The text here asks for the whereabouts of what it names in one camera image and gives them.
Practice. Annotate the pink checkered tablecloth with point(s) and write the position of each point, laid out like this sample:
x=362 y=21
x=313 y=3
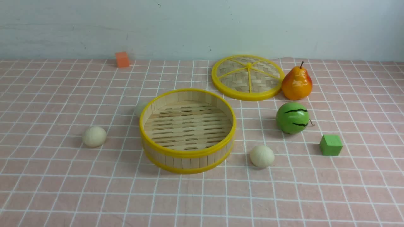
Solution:
x=49 y=178

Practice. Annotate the green toy watermelon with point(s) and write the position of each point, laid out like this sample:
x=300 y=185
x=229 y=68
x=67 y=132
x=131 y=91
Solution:
x=293 y=118

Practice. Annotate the white bun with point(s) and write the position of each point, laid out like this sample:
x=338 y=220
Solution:
x=262 y=156
x=139 y=108
x=94 y=136

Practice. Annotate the green foam cube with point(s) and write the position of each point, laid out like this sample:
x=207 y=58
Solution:
x=330 y=145

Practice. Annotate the woven bamboo steamer lid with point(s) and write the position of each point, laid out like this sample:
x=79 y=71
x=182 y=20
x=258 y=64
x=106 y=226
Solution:
x=247 y=77

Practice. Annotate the orange foam cube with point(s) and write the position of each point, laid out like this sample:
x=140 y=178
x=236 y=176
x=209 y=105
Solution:
x=122 y=59

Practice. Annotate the bamboo steamer tray yellow rim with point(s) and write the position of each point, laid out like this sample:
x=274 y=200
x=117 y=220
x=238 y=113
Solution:
x=187 y=131

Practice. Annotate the orange toy pear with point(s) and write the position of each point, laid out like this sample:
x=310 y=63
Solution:
x=297 y=84

